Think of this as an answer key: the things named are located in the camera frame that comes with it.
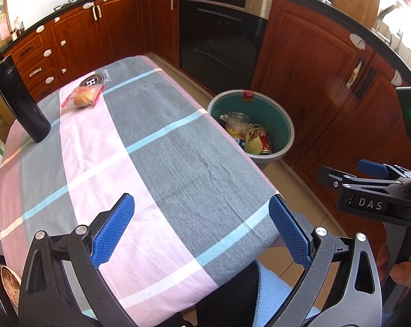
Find blue cushioned chair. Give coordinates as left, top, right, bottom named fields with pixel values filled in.
left=195, top=259, right=323, bottom=327

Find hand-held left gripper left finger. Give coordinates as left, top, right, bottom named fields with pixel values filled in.
left=19, top=193, right=136, bottom=327

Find built-in black oven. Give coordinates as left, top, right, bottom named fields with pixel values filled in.
left=179, top=0, right=272, bottom=92

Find wooden cutting board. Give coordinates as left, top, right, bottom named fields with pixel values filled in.
left=333, top=0, right=381, bottom=28

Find wooden bowl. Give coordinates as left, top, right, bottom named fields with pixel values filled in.
left=0, top=266, right=22, bottom=310

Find person's right hand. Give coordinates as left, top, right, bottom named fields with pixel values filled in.
left=377, top=240, right=411, bottom=287

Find grey teal bin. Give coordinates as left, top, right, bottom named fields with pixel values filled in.
left=207, top=89, right=295, bottom=171

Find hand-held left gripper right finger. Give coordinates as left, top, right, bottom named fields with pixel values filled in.
left=263, top=195, right=383, bottom=327

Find plaid tablecloth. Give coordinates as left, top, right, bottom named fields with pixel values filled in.
left=0, top=55, right=281, bottom=321

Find red soda can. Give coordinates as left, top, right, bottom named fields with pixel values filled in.
left=250, top=128, right=273, bottom=155

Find clear plastic cup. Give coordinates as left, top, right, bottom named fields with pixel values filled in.
left=222, top=112, right=250, bottom=135

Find wooden kitchen cabinets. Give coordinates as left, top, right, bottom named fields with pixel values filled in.
left=2, top=0, right=411, bottom=242

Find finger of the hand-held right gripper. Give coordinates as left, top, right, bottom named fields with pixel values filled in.
left=358, top=159, right=411, bottom=180
left=316, top=165, right=390, bottom=191

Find bread packet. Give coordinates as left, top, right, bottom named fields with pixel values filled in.
left=61, top=85, right=105, bottom=109

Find black thermos bottle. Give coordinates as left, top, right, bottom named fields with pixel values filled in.
left=0, top=55, right=51, bottom=144

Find metal faucet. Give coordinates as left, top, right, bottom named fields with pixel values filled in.
left=374, top=3, right=405, bottom=46

